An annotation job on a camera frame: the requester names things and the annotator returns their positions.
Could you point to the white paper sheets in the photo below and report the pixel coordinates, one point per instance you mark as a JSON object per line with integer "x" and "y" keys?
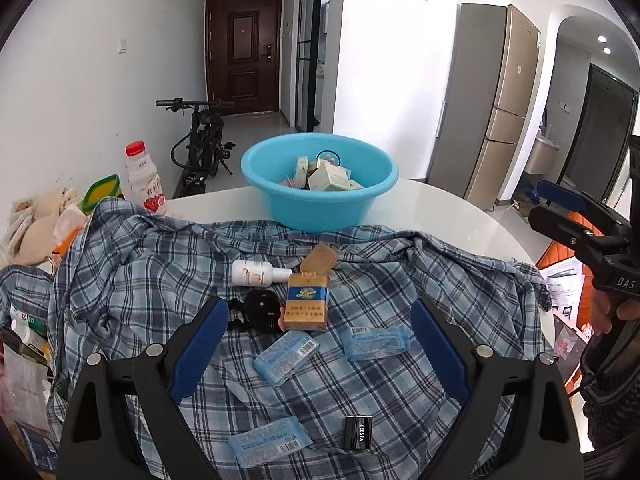
{"x": 562, "y": 285}

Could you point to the person's right forearm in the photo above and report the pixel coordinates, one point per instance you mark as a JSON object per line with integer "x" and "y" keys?
{"x": 615, "y": 410}

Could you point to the white spray bottle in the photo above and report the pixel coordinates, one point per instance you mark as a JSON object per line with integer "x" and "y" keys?
{"x": 252, "y": 272}

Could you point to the amber soap bar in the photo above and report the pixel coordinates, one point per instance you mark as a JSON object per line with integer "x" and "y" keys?
{"x": 319, "y": 259}

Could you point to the gold cigarette pack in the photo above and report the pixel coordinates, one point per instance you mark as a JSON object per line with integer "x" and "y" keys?
{"x": 305, "y": 302}

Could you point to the black framed glass door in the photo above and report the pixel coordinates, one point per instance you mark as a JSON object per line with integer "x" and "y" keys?
{"x": 312, "y": 45}

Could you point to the pile of beige bags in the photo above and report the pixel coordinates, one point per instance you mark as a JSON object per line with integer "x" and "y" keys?
{"x": 40, "y": 225}

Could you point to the person's right hand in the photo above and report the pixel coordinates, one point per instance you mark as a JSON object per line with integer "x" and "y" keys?
{"x": 602, "y": 315}

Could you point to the black bicycle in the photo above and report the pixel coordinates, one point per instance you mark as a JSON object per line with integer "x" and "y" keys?
{"x": 202, "y": 140}

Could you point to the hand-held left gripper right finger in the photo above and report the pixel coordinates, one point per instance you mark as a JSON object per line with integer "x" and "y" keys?
{"x": 440, "y": 352}

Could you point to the blue plastic basin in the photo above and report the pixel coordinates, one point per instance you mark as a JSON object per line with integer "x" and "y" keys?
{"x": 320, "y": 210}

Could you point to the small white green bottle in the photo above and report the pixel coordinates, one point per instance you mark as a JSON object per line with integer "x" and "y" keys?
{"x": 27, "y": 327}

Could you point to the green lidded container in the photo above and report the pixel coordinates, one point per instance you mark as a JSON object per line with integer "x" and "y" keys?
{"x": 102, "y": 192}

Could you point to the black small box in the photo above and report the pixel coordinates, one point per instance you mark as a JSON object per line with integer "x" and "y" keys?
{"x": 358, "y": 432}

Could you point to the dark glass door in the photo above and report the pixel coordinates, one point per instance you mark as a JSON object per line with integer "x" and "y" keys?
{"x": 600, "y": 130}

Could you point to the blue plaid shirt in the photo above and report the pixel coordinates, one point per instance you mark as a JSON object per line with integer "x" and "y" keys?
{"x": 150, "y": 270}

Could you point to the blue tissue packet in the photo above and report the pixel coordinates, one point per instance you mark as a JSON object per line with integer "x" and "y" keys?
{"x": 377, "y": 342}
{"x": 285, "y": 357}
{"x": 270, "y": 442}

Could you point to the beige cardboard box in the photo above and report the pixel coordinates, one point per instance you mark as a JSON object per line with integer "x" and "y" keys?
{"x": 327, "y": 177}

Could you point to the brown entrance door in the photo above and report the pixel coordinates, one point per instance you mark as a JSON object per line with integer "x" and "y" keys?
{"x": 242, "y": 55}

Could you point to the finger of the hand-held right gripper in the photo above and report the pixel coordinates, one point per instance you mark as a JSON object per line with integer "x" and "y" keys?
{"x": 560, "y": 227}
{"x": 560, "y": 196}

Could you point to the red capped drink bottle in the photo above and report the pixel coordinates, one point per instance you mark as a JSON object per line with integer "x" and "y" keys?
{"x": 145, "y": 185}

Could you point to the beige refrigerator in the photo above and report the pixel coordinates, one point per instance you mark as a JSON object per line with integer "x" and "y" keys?
{"x": 480, "y": 105}

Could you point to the white small box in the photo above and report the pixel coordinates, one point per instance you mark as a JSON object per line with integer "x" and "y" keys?
{"x": 300, "y": 170}

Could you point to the black hair clip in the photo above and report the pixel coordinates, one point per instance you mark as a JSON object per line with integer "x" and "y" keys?
{"x": 257, "y": 310}

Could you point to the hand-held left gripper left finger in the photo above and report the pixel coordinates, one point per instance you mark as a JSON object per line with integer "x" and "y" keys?
{"x": 200, "y": 350}

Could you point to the beige washbasin cabinet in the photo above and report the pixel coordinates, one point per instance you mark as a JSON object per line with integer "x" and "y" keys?
{"x": 542, "y": 155}

